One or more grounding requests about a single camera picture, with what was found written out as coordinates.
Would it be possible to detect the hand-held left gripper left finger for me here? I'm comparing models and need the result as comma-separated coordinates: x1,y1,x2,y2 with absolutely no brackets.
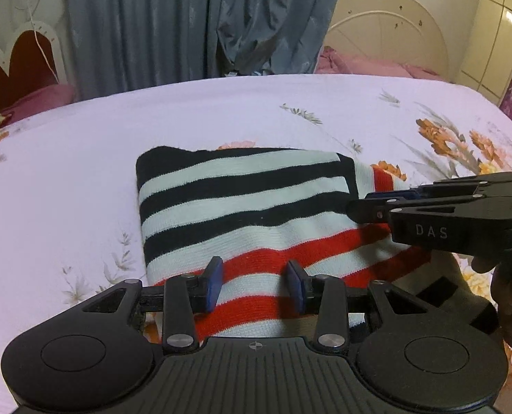
81,256,224,354

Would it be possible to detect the cream round headboard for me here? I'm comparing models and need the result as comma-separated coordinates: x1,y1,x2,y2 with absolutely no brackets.
325,0,450,82

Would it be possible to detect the floral bed sheet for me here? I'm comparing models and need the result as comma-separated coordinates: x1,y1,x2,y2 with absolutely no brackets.
0,73,512,414

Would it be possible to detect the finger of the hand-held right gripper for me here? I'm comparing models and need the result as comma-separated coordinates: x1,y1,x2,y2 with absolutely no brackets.
345,195,486,225
363,171,512,203

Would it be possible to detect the striped knit sweater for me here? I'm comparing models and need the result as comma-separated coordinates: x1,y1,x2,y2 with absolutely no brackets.
135,147,433,342

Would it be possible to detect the pink blanket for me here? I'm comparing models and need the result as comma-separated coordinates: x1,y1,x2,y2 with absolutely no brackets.
314,45,447,81

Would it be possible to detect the blue-grey curtain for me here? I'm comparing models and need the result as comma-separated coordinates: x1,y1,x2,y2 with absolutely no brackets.
64,0,347,101

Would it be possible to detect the pink pillow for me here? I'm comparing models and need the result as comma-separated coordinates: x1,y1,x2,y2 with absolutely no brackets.
0,82,78,124

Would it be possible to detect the red heart-shaped headboard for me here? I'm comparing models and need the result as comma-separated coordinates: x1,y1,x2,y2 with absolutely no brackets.
0,19,68,109

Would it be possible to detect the white wall cable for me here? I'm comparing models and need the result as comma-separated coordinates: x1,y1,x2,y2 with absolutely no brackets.
12,0,61,85

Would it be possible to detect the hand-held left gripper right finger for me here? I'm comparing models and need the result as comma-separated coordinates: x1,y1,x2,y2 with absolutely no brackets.
284,260,438,352

